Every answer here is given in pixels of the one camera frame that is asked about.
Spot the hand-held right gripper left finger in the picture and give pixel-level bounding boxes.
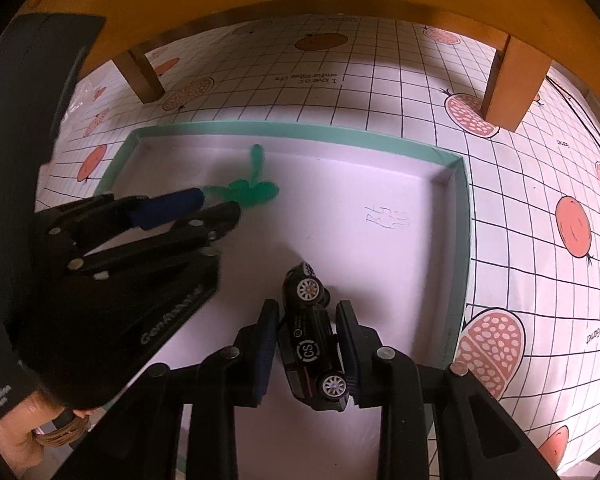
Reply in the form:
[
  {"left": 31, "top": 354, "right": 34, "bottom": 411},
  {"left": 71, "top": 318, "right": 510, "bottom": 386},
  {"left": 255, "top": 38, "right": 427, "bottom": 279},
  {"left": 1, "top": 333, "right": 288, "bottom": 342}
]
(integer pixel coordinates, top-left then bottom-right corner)
[{"left": 55, "top": 299, "right": 281, "bottom": 480}]

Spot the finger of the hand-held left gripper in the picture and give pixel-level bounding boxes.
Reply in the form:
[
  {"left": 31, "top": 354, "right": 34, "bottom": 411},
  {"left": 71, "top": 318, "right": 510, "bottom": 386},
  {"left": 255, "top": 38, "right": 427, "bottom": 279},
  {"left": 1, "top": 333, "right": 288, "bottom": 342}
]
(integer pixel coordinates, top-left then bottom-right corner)
[
  {"left": 34, "top": 187, "right": 205, "bottom": 247},
  {"left": 69, "top": 201, "right": 242, "bottom": 277}
]

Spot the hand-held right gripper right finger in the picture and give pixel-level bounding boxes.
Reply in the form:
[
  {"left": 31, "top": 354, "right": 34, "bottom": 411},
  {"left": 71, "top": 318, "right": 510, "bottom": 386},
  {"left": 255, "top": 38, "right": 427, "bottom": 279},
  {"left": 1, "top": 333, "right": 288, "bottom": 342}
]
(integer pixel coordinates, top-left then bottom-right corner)
[{"left": 335, "top": 300, "right": 561, "bottom": 480}]

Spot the black toy car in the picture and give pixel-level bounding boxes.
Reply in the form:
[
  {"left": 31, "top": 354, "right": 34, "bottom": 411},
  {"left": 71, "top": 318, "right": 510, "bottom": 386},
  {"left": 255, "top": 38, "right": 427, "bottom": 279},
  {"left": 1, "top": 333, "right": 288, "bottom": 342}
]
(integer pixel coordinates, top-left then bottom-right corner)
[{"left": 278, "top": 261, "right": 351, "bottom": 412}]

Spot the green plastic hair clip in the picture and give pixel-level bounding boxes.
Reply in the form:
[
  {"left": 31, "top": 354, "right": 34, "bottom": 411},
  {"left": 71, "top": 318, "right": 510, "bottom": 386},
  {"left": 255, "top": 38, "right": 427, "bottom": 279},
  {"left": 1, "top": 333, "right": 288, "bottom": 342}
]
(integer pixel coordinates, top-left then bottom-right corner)
[{"left": 202, "top": 144, "right": 281, "bottom": 209}]

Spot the white tray with teal rim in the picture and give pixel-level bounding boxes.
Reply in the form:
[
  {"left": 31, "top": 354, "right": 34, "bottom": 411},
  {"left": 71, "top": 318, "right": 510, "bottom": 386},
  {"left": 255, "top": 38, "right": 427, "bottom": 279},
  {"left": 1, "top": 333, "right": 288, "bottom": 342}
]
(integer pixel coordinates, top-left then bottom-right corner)
[{"left": 94, "top": 120, "right": 473, "bottom": 480}]

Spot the clear plastic bag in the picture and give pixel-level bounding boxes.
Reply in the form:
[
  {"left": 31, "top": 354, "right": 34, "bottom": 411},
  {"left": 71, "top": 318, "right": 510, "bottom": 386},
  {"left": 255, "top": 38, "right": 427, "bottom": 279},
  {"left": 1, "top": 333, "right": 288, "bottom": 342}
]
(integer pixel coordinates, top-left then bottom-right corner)
[{"left": 65, "top": 82, "right": 106, "bottom": 116}]

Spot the fruit print checked tablecloth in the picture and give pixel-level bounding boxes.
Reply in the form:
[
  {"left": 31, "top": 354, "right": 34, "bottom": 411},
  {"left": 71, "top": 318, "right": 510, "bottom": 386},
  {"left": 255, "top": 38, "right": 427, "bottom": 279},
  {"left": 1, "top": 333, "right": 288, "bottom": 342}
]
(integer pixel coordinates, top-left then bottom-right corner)
[{"left": 32, "top": 12, "right": 600, "bottom": 476}]

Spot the wooden nightstand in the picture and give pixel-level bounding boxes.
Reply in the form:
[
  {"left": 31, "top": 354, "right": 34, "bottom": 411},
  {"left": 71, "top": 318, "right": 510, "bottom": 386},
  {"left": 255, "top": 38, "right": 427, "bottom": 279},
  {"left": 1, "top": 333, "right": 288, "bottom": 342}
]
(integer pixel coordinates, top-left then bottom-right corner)
[{"left": 10, "top": 0, "right": 596, "bottom": 133}]

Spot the black cable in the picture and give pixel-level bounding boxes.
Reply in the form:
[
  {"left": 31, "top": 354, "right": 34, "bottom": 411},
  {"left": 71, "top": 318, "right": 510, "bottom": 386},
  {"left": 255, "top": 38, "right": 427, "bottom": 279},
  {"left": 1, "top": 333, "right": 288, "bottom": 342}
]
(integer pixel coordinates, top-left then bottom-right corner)
[{"left": 545, "top": 75, "right": 600, "bottom": 171}]

